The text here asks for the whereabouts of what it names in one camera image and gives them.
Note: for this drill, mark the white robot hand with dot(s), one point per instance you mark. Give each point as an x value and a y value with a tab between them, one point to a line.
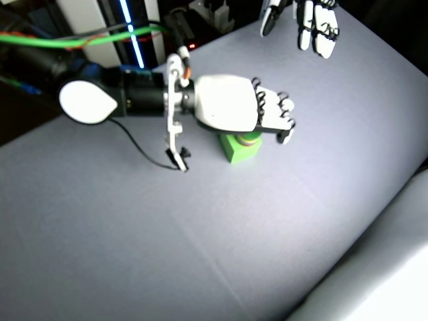
227	103
321	30

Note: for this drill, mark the green cube block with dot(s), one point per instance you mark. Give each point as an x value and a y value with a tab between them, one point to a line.
237	152

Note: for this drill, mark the black box with red light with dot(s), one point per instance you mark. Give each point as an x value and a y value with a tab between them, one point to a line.
191	47

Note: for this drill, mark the white power adapter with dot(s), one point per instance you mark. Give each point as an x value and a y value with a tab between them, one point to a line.
219	15

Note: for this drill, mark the grey table cloth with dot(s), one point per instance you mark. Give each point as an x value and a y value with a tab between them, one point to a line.
200	217

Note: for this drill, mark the white cabinet with blue light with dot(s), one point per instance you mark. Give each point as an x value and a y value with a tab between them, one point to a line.
87	16

